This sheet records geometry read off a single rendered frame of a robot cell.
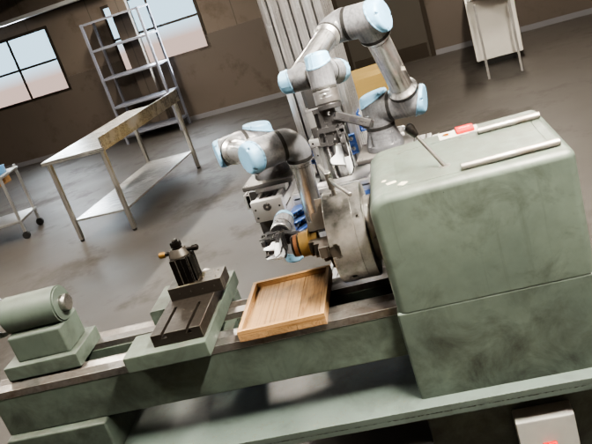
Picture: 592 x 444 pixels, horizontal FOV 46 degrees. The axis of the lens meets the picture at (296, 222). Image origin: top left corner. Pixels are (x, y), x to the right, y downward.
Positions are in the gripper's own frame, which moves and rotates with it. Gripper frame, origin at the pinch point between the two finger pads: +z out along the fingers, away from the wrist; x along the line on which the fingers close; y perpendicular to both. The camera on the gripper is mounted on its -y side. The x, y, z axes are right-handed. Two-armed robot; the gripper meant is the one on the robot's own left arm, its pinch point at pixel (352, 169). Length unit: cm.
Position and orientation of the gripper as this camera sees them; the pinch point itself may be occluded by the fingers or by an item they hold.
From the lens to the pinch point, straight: 206.4
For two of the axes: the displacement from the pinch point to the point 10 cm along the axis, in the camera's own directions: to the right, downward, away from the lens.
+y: -9.5, 2.4, 2.0
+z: 2.6, 9.6, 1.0
